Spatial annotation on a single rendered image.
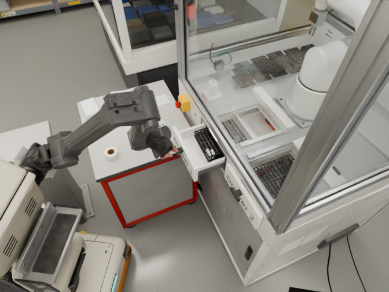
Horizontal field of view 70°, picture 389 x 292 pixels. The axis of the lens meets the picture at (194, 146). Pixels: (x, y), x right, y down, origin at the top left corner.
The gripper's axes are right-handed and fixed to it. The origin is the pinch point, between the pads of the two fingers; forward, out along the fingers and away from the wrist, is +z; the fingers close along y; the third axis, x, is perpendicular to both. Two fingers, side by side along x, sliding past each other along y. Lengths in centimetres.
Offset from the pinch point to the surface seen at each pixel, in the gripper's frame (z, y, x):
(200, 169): 11.1, 3.7, -9.1
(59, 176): -2, -76, 42
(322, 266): 123, 7, -59
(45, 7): 29, -97, 370
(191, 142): 16.9, 4.0, 11.2
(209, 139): 18.8, 12.5, 6.4
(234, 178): 14.5, 14.5, -21.3
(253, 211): 15.2, 14.1, -38.3
